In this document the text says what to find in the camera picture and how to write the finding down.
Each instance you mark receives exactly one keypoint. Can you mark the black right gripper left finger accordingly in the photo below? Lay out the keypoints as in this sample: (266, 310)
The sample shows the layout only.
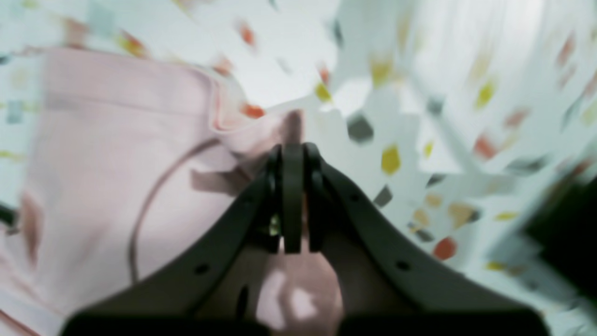
(213, 287)

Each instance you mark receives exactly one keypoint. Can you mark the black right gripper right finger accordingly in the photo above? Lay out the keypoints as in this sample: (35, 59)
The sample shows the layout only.
(388, 285)

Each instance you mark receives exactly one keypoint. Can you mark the pink T-shirt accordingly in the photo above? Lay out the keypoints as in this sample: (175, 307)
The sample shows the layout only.
(131, 162)

